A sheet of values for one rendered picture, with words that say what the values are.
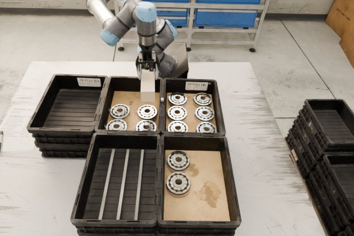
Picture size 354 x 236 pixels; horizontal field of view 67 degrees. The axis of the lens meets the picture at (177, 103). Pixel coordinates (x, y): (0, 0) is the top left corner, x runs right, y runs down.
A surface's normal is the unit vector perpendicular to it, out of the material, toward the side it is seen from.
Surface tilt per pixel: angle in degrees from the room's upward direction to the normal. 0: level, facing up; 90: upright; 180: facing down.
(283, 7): 90
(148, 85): 0
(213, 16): 90
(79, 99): 0
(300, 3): 90
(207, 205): 0
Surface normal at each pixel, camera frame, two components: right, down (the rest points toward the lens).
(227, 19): 0.07, 0.70
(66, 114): 0.06, -0.71
